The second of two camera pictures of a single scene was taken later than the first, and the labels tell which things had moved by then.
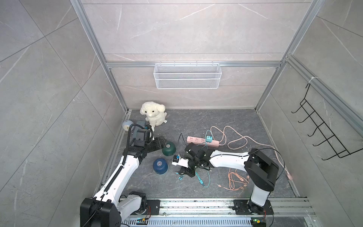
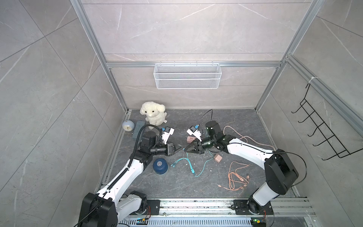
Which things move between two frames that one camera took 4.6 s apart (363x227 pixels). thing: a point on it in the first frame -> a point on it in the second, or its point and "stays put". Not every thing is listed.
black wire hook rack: x=320 y=124 stays put
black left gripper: x=162 y=144 -> x=168 y=149
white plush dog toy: x=155 y=113 stays put
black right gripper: x=187 y=171 -> x=196 y=150
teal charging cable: x=181 y=176 -> x=173 y=165
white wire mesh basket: x=187 y=76 stays put
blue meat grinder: x=160 y=166 stays put
